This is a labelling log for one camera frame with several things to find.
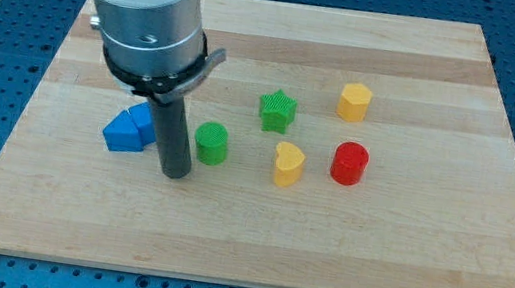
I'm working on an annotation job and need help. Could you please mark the blue cube block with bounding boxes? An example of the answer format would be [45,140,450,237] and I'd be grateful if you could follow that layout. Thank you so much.
[128,102,156,146]

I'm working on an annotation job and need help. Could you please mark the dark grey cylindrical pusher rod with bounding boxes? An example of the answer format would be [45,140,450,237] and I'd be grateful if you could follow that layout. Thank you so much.
[147,98,192,179]

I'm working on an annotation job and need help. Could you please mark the green cylinder block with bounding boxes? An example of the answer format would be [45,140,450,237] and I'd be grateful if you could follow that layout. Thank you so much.
[195,121,229,166]

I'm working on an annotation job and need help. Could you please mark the blue triangle block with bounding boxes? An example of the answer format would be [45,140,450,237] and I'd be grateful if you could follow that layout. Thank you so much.
[102,110,144,152]

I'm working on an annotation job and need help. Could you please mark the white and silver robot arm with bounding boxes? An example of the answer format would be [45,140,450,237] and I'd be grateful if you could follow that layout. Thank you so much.
[93,0,227,179]

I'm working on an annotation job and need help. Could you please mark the light wooden board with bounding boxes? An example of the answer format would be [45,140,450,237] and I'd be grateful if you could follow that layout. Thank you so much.
[0,0,515,288]

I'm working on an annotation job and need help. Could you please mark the yellow heart block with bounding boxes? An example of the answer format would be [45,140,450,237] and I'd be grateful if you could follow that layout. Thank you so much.
[273,141,306,187]

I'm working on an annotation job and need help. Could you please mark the green star block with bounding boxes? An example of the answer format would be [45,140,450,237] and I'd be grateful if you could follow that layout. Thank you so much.
[258,90,298,135]

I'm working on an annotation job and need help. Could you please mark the red cylinder block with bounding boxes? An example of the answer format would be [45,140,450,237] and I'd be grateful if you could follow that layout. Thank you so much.
[329,141,370,186]

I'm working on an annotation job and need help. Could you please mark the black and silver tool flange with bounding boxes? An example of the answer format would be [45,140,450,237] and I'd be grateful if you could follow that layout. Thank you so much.
[102,35,227,104]

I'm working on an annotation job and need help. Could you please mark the yellow hexagon block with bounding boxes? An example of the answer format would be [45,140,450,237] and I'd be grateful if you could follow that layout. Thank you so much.
[336,82,374,123]

